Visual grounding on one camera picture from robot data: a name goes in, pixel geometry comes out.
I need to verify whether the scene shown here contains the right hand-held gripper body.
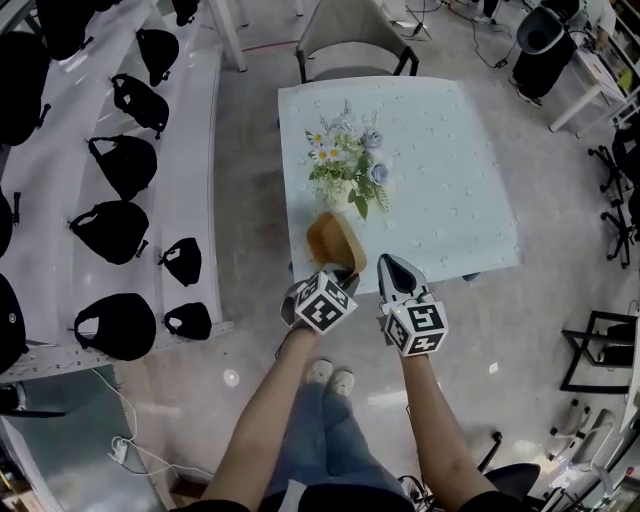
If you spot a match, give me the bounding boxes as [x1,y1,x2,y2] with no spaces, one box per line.
[377,292,448,359]

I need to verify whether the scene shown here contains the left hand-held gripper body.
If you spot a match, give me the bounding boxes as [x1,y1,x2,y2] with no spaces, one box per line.
[279,272,359,335]

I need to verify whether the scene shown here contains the person's right forearm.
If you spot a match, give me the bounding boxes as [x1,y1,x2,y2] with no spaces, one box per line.
[401,353,497,504]

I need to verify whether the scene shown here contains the person's left forearm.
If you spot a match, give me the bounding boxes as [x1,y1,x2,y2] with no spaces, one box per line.
[201,327,326,504]

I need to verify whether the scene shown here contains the person's left white shoe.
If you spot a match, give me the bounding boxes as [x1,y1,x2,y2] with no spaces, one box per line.
[304,358,335,385]

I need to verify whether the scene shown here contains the person's white shoe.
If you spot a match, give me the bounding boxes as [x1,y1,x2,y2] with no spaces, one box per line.
[304,358,335,385]
[325,368,357,397]

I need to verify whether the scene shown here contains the white vase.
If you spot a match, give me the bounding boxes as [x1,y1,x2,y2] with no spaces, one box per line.
[324,192,354,214]

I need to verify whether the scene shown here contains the person's right white shoe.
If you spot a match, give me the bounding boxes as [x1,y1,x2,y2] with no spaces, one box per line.
[325,368,357,397]

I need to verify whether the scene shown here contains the white topped table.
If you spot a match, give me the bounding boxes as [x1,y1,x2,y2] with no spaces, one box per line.
[277,77,521,296]

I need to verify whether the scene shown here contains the white blue flower bouquet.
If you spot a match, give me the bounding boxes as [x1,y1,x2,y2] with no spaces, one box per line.
[304,99,392,222]

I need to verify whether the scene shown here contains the person's blue jeans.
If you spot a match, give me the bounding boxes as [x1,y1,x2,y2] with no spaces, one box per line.
[264,382,414,501]

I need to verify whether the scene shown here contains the black office chair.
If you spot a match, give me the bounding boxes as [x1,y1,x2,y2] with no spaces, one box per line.
[599,192,640,271]
[477,429,551,501]
[587,127,640,194]

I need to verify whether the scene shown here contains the white metal shelf rack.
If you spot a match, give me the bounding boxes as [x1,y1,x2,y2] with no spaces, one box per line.
[0,0,236,384]

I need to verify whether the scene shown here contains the white desk with black legs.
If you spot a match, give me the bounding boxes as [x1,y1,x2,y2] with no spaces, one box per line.
[559,309,640,396]

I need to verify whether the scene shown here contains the person's black shirt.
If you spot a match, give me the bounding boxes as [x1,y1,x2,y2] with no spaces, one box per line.
[167,487,551,512]

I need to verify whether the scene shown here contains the white swivel chair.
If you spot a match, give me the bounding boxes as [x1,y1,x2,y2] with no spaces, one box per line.
[548,399,619,469]

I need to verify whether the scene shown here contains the brown cardboard piece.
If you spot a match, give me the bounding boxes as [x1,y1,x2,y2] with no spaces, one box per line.
[169,478,207,507]

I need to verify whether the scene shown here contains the grey armchair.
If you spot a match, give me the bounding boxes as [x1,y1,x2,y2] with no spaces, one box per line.
[295,0,420,85]

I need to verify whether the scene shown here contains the group of black bags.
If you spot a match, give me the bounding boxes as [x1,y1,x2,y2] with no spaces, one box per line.
[0,0,214,376]

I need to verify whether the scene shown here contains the white power strip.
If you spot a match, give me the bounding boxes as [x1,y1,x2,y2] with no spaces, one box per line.
[108,436,132,464]

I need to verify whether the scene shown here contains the small white side table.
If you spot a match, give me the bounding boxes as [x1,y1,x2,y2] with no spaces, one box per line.
[204,0,250,74]

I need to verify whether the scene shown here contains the white floor cable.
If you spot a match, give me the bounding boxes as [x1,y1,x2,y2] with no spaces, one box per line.
[91,367,216,476]

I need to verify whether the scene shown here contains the black floor cable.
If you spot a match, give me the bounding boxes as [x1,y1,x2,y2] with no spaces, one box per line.
[404,0,519,70]

